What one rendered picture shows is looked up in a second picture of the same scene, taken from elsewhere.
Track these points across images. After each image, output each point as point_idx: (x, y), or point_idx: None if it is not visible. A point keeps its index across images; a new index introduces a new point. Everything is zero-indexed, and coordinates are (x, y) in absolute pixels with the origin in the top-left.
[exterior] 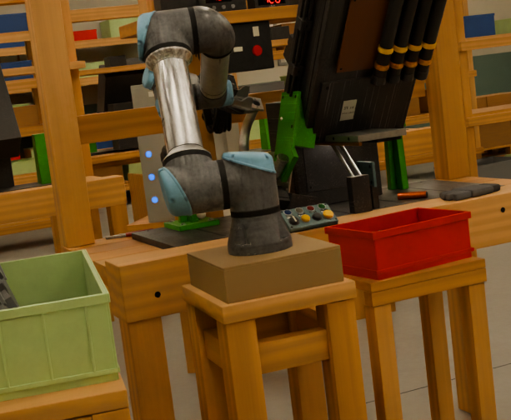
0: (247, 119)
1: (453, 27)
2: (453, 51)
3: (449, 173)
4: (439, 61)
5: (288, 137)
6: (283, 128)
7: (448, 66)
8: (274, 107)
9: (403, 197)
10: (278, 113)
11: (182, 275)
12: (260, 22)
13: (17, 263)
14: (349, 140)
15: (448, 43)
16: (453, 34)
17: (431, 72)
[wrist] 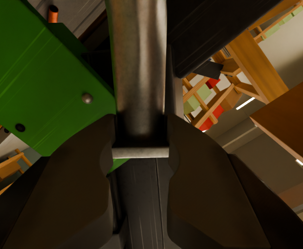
0: (117, 49)
1: (243, 73)
2: (234, 58)
3: None
4: (233, 52)
5: (2, 96)
6: (46, 91)
7: (229, 49)
8: (255, 6)
9: (49, 15)
10: (226, 2)
11: None
12: None
13: None
14: (3, 130)
15: (238, 63)
16: (240, 68)
17: (238, 37)
